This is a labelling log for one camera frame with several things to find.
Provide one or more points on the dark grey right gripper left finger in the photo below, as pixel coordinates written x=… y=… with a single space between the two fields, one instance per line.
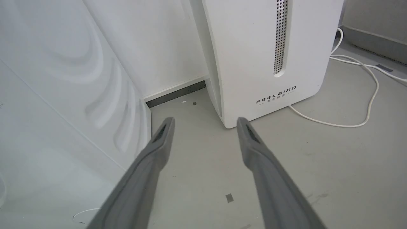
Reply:
x=136 y=187

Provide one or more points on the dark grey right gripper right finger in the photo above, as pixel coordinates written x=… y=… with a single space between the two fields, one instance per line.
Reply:
x=279 y=190

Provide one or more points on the white washing machine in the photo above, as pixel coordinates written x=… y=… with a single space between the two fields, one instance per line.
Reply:
x=60 y=121

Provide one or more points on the white Feelbird air purifier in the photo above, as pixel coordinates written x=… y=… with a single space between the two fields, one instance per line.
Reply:
x=264 y=54

